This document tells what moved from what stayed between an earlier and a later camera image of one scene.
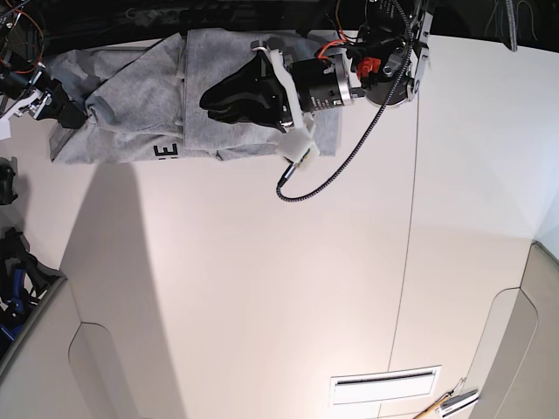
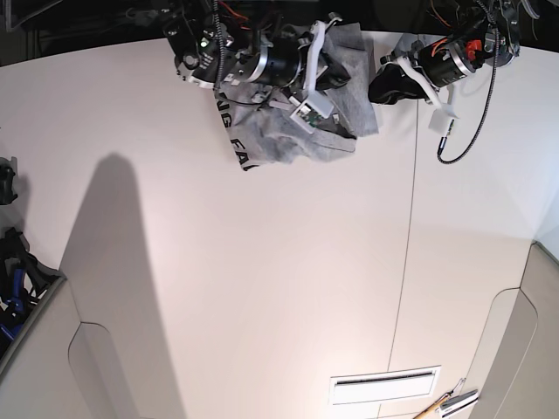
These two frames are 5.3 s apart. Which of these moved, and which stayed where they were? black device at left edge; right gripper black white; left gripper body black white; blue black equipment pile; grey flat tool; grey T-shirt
Moved: left gripper body black white; grey T-shirt; right gripper black white
Stayed: grey flat tool; blue black equipment pile; black device at left edge
